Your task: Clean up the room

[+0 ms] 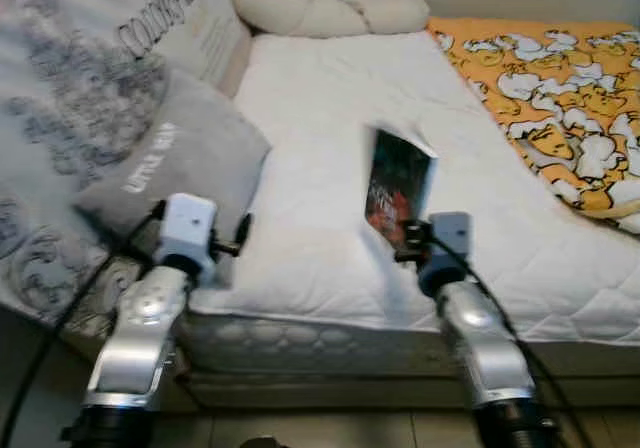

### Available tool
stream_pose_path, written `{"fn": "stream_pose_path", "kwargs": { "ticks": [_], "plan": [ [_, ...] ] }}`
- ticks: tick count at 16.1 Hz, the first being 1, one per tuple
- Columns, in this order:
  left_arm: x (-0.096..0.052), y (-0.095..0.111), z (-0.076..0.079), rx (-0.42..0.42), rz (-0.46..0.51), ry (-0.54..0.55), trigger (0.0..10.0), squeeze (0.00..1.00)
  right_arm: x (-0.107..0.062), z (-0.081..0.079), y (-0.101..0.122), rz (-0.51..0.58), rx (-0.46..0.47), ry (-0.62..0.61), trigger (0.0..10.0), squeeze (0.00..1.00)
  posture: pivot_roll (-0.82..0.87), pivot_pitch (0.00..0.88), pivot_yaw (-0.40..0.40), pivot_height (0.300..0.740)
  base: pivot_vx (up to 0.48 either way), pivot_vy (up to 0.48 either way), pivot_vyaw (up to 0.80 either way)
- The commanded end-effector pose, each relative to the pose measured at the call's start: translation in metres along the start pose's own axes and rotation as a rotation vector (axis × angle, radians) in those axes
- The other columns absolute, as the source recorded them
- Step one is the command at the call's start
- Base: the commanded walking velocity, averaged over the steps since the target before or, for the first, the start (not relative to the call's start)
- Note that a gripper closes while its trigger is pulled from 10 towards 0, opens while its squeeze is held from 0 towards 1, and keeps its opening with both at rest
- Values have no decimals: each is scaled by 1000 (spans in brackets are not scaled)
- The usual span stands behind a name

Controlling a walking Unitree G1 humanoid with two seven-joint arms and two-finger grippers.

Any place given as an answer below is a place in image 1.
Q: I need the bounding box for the dark cover book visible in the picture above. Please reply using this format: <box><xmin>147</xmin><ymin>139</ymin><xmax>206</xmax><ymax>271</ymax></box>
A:
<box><xmin>365</xmin><ymin>126</ymin><xmax>438</xmax><ymax>251</ymax></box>

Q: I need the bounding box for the small grey pillow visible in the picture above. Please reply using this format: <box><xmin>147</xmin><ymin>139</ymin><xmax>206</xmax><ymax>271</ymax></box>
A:
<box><xmin>72</xmin><ymin>68</ymin><xmax>273</xmax><ymax>289</ymax></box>

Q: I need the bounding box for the white quilted mattress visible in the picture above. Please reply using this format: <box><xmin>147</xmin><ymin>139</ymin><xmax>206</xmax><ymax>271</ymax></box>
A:
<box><xmin>180</xmin><ymin>28</ymin><xmax>640</xmax><ymax>379</ymax></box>

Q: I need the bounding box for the beige bed base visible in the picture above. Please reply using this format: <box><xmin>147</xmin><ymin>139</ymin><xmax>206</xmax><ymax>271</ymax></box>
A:
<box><xmin>160</xmin><ymin>343</ymin><xmax>640</xmax><ymax>411</ymax></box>

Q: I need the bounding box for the orange cartoon print blanket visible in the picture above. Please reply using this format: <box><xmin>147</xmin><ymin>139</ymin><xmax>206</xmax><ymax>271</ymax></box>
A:
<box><xmin>428</xmin><ymin>18</ymin><xmax>640</xmax><ymax>237</ymax></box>

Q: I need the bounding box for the large damask printed pillow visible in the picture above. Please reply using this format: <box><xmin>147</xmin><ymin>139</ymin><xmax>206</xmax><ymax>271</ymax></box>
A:
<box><xmin>0</xmin><ymin>0</ymin><xmax>253</xmax><ymax>339</ymax></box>

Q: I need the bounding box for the beige knotted bolster pillow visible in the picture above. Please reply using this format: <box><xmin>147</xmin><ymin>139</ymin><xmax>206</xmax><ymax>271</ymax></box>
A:
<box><xmin>232</xmin><ymin>0</ymin><xmax>431</xmax><ymax>39</ymax></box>

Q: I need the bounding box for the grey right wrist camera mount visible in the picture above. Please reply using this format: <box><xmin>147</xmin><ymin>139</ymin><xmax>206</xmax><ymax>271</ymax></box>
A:
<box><xmin>428</xmin><ymin>211</ymin><xmax>473</xmax><ymax>269</ymax></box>

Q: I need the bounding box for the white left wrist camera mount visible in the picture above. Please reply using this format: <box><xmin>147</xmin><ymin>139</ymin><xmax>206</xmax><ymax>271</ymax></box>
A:
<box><xmin>155</xmin><ymin>193</ymin><xmax>219</xmax><ymax>269</ymax></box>

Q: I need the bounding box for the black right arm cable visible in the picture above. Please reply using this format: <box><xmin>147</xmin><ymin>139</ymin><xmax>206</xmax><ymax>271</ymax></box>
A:
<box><xmin>432</xmin><ymin>238</ymin><xmax>571</xmax><ymax>448</ymax></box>

